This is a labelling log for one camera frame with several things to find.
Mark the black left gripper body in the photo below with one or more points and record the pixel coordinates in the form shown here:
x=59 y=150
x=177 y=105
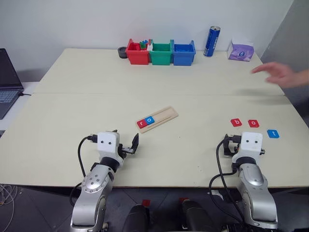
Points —
x=125 y=149

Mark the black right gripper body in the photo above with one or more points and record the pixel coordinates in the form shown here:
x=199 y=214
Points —
x=236 y=145

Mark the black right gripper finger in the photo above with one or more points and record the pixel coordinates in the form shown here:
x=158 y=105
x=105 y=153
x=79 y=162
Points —
x=227 y=145

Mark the red letter tile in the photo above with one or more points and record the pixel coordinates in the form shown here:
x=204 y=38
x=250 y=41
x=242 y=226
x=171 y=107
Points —
x=253 y=123
x=236 y=122
x=141 y=123

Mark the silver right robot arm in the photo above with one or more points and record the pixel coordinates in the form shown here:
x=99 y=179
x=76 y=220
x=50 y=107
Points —
x=253 y=178

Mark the person's bare forearm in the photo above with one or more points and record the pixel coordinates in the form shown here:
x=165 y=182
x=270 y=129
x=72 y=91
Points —
x=304 y=78

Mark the blue letter tile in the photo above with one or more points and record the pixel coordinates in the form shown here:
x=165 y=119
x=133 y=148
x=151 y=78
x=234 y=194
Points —
x=273 y=133
x=149 y=120

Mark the wooden letter tray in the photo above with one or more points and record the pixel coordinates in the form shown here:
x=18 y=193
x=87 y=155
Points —
x=161 y=116

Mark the person's bare hand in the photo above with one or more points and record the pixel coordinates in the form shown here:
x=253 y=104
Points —
x=282 y=73

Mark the red floor marker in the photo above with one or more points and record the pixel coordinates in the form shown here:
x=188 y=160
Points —
x=146 y=202

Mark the dark rounded shape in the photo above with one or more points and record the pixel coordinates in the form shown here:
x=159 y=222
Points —
x=198 y=216
x=136 y=218

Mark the red plastic bin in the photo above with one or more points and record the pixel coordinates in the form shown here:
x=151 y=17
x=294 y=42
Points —
x=137 y=56

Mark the green plastic bin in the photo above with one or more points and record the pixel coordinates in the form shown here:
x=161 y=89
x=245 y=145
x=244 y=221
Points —
x=160 y=58

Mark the green toy brick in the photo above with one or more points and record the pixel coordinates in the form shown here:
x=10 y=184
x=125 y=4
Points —
x=143 y=46

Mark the white toy piece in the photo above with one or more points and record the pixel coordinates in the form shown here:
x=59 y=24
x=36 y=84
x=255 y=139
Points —
x=150 y=46

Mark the purple tissue box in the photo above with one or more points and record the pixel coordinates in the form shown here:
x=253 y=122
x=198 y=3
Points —
x=241 y=52

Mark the blue plastic bin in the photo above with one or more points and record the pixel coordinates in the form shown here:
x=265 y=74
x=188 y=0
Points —
x=183 y=58

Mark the tall blue drink can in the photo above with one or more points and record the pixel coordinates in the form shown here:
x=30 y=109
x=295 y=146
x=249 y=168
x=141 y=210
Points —
x=211 y=41

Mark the dark grey laptop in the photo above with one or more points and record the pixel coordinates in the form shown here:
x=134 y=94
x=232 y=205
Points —
x=8 y=91

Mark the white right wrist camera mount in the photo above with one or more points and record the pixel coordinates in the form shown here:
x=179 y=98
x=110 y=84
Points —
x=251 y=142

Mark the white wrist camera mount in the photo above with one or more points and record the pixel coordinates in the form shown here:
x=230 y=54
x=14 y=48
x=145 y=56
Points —
x=251 y=142
x=107 y=145

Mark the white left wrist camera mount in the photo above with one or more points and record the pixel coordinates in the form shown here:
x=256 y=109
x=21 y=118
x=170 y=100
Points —
x=107 y=145

